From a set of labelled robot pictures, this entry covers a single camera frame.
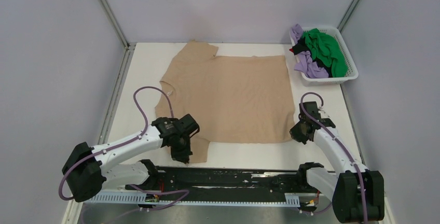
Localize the beige t shirt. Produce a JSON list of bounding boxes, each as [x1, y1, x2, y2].
[[155, 41, 295, 163]]

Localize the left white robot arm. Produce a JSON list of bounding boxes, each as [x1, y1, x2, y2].
[[59, 114, 200, 202]]

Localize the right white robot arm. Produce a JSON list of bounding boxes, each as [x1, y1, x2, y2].
[[290, 102, 385, 223]]

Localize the lavender t shirt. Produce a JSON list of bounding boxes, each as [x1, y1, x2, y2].
[[289, 24, 329, 79]]

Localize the white plastic laundry basket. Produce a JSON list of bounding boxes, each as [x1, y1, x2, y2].
[[289, 24, 359, 86]]

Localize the black garment in basket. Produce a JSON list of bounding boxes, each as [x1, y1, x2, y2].
[[290, 38, 332, 79]]

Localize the green t shirt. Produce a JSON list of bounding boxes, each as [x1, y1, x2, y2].
[[302, 28, 348, 78]]

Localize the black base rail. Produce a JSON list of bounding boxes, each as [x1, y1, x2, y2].
[[138, 166, 318, 202]]

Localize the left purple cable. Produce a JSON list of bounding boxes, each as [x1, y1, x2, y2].
[[58, 86, 190, 216]]

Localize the aluminium frame rail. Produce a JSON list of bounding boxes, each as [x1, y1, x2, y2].
[[73, 169, 387, 198]]

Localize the white slotted cable duct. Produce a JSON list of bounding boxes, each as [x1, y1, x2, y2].
[[85, 191, 300, 207]]

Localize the left corner metal post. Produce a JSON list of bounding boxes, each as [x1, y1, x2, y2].
[[98, 0, 130, 50]]

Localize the corner metal post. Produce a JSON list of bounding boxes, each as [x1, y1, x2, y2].
[[98, 0, 130, 50], [337, 0, 361, 32]]

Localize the right corner metal post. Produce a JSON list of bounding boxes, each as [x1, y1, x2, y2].
[[337, 0, 361, 32]]

